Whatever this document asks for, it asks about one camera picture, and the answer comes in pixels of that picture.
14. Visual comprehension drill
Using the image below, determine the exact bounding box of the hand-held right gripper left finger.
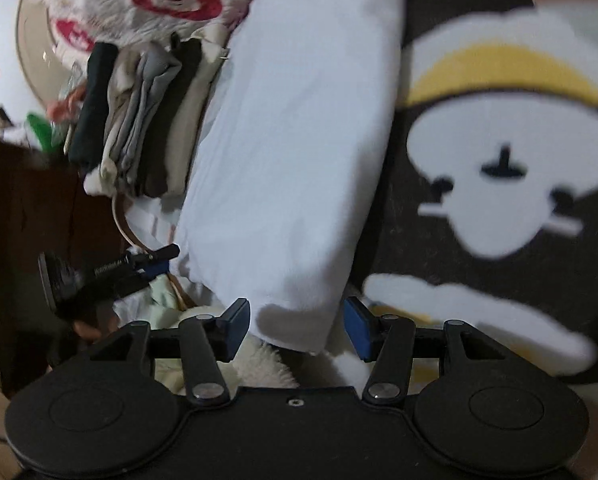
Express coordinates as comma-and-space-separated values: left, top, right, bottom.
89, 297, 252, 406

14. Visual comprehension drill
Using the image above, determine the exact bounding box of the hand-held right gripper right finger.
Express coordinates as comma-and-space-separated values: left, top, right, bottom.
343, 296, 507, 406

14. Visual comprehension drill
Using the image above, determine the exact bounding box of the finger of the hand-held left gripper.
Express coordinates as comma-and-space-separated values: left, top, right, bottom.
93, 243, 181, 277
124, 260, 172, 301

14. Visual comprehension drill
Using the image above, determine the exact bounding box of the white sweatshirt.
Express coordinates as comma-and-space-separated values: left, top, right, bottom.
171, 0, 409, 357

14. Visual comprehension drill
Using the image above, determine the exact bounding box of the stack of folded clothes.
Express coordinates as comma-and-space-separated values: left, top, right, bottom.
68, 32, 232, 200

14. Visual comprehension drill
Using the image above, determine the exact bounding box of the person's left hand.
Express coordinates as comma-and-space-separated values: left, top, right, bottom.
71, 310, 117, 343

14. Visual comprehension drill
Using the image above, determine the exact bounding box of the light green blanket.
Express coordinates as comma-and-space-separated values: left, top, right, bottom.
146, 277, 182, 321

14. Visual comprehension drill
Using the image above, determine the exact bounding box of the dark wooden cabinet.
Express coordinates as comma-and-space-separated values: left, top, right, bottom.
0, 137, 130, 396

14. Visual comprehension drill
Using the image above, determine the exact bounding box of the pile of small clutter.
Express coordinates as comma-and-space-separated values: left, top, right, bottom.
24, 77, 90, 153

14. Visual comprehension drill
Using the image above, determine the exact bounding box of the striped dog print rug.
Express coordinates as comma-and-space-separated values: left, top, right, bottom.
114, 0, 598, 396

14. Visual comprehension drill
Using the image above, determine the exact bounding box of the round beige disc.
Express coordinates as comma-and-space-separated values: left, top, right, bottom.
15, 0, 104, 108

